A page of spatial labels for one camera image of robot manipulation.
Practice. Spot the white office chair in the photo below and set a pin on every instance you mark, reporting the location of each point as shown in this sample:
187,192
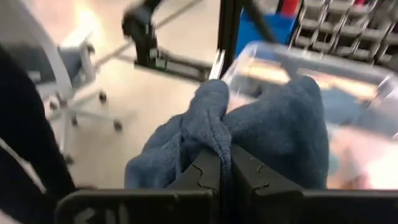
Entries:
86,62

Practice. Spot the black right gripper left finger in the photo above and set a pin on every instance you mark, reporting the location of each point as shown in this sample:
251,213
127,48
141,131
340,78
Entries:
186,205

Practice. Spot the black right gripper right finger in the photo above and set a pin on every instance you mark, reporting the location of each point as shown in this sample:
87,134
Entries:
280,208

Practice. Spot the blue box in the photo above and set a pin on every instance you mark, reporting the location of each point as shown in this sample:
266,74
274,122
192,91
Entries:
280,28

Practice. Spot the slate blue cloth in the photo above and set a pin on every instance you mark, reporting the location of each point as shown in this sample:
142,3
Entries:
280,130

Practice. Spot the black metal table frame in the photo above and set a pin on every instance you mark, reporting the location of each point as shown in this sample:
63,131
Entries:
230,31

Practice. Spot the clear plastic bin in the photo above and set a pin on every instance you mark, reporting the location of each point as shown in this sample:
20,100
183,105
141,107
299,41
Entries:
342,70

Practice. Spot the person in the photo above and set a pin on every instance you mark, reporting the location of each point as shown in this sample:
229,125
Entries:
21,124

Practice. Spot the pink knit cloth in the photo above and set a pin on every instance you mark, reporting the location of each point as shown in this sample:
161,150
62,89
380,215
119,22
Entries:
367,155

